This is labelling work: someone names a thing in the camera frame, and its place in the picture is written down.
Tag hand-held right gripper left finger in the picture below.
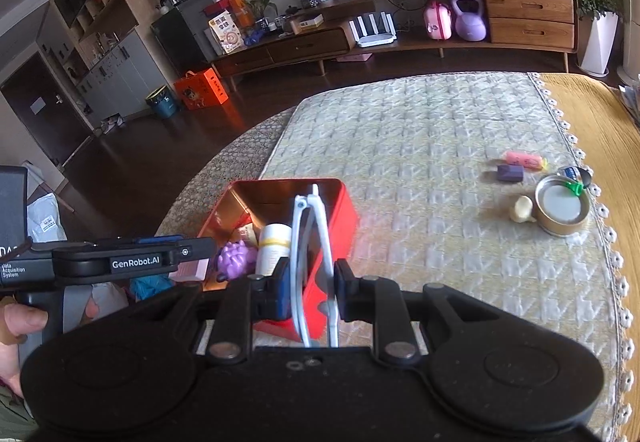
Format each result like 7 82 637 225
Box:
132 258 293 365

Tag quilted pale yellow mat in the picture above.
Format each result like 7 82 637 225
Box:
252 72 633 428

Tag black mini fridge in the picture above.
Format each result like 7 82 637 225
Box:
150 0 226 73

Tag white sunglasses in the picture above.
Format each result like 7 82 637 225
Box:
291 184 341 348

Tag pink toy suitcase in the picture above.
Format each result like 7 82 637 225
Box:
423 0 453 40

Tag person's left hand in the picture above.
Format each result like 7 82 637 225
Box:
0 306 49 398

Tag beige standing air conditioner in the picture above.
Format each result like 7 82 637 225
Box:
612 0 640 88

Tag small cardboard box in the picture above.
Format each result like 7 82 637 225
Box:
290 13 325 34

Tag red gift boxes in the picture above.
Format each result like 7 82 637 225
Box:
202 0 251 30

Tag white bottle with yellow label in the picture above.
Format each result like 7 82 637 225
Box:
255 223 293 278

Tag teal cloth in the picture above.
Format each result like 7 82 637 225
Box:
130 274 171 301

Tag white printed snack box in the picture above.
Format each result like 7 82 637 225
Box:
207 12 246 55

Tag purple spiky toy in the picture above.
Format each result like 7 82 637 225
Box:
216 242 260 282

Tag wooden television cabinet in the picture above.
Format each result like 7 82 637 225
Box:
210 0 581 88

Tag white tall planter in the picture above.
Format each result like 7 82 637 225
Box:
577 11 620 78

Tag orange gift box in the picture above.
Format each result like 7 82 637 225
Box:
173 69 230 110

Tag white router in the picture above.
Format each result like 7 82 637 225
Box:
348 12 398 48

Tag blue bucket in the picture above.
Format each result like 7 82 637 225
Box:
145 86 181 120

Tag yellow ribbed cloth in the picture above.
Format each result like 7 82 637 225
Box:
537 72 640 373

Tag red tin box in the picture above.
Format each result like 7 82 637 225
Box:
197 178 360 343

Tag small leafy potted plant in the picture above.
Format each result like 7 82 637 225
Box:
232 0 278 30

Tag pink highlighter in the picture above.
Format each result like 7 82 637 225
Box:
502 150 548 171

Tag stack of books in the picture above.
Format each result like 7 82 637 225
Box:
617 82 640 123

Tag dark wooden door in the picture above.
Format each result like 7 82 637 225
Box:
0 49 93 168

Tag purple kettlebell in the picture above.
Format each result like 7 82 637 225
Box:
451 0 488 42

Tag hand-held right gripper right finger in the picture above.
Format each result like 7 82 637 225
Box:
334 259 503 368

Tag white plastic bag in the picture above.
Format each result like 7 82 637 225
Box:
27 192 67 243

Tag wooden shelf cabinet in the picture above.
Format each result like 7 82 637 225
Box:
37 0 176 133

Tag clear floss case black cap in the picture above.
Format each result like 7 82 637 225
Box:
556 165 593 195

